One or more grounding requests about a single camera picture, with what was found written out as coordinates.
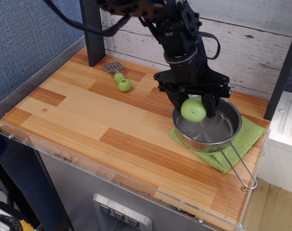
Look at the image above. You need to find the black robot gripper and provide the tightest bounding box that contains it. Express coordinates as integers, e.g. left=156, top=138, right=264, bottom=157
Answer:
left=154, top=54, right=231, bottom=118

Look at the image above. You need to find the green toy pear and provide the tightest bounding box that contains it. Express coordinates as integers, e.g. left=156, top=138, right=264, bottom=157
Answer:
left=181, top=98, right=206, bottom=123

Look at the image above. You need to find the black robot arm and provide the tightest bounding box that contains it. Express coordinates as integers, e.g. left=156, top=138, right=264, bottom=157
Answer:
left=96, top=0, right=231, bottom=117

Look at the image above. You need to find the silver metal pot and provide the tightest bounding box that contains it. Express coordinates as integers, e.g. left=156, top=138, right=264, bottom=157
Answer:
left=172, top=98, right=257, bottom=190

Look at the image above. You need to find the green cloth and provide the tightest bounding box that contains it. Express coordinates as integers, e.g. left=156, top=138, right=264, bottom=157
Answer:
left=169, top=117, right=265, bottom=174

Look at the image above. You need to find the white ridged block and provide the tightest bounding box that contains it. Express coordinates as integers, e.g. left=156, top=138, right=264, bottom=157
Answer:
left=257, top=91, right=292, bottom=192

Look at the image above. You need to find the grey button panel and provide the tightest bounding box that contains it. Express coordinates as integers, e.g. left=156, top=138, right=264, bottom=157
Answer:
left=93, top=193, right=153, bottom=231

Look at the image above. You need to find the silver toy fridge front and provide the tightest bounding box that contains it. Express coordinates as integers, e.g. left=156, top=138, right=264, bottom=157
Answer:
left=39, top=152, right=224, bottom=231

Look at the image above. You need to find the clear acrylic front guard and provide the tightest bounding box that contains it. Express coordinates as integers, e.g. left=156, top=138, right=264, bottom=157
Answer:
left=0, top=121, right=243, bottom=231

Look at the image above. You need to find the yellow black object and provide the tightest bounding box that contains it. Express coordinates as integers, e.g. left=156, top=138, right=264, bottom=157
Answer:
left=0, top=214, right=35, bottom=231

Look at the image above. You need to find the black vertical post right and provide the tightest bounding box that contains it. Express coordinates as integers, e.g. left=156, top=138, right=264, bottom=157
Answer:
left=264, top=41, right=292, bottom=121

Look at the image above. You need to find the black vertical post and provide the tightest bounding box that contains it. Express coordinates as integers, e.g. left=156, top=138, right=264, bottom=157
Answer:
left=80, top=0, right=106, bottom=67
left=264, top=41, right=292, bottom=121

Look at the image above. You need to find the black cable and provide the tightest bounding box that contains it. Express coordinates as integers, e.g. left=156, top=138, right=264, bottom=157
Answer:
left=43, top=0, right=132, bottom=38

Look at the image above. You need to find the black vertical post left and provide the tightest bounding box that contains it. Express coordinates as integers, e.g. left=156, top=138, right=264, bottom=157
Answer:
left=80, top=0, right=106, bottom=67

